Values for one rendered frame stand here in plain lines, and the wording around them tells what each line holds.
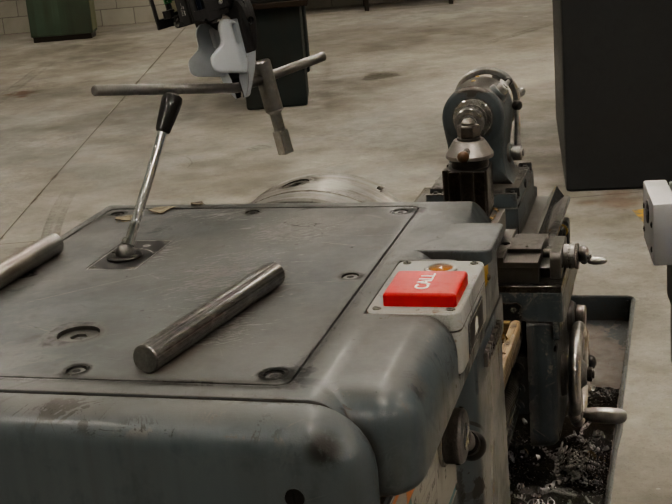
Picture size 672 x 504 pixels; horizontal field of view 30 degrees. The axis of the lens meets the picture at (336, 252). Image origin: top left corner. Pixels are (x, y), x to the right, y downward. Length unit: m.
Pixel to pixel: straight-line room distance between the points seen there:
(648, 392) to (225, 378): 3.11
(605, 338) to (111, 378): 2.06
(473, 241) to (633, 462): 2.40
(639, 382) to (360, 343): 3.11
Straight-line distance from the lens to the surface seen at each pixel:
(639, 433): 3.69
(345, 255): 1.15
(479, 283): 1.08
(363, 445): 0.84
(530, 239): 2.14
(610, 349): 2.82
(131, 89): 1.38
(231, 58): 1.44
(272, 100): 1.49
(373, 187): 1.52
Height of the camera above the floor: 1.59
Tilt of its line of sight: 17 degrees down
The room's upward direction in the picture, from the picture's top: 5 degrees counter-clockwise
